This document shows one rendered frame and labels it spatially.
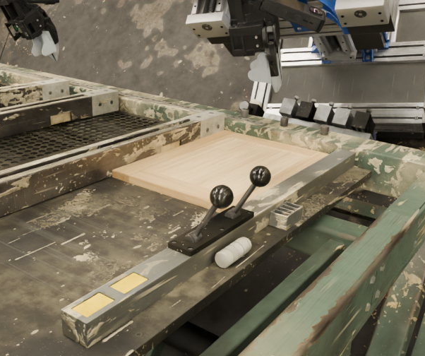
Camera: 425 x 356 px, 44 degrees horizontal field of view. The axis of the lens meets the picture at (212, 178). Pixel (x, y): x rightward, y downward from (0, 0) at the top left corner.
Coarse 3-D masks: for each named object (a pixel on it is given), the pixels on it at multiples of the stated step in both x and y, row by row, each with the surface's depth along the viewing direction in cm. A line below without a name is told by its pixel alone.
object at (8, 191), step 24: (192, 120) 152; (216, 120) 158; (96, 144) 127; (120, 144) 128; (144, 144) 134; (24, 168) 110; (48, 168) 110; (72, 168) 116; (96, 168) 122; (0, 192) 102; (24, 192) 107; (48, 192) 112; (0, 216) 103
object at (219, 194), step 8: (216, 192) 81; (224, 192) 81; (232, 192) 82; (216, 200) 81; (224, 200) 81; (232, 200) 82; (216, 208) 83; (208, 216) 84; (200, 224) 86; (192, 232) 88; (200, 232) 87; (192, 240) 87
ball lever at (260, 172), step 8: (256, 168) 91; (264, 168) 91; (256, 176) 90; (264, 176) 90; (256, 184) 91; (264, 184) 91; (248, 192) 94; (240, 200) 95; (232, 208) 98; (240, 208) 96; (232, 216) 96
